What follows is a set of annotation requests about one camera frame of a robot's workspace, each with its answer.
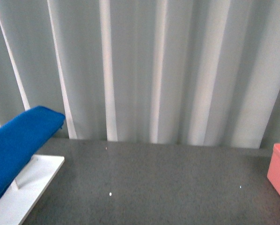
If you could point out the blue microfiber cloth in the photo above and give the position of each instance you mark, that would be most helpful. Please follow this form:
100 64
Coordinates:
21 138

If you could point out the white curtain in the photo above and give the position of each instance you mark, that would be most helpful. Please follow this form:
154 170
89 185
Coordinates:
198 72

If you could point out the white towel rack stand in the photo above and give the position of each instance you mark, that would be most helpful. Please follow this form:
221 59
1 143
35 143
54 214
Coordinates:
27 188

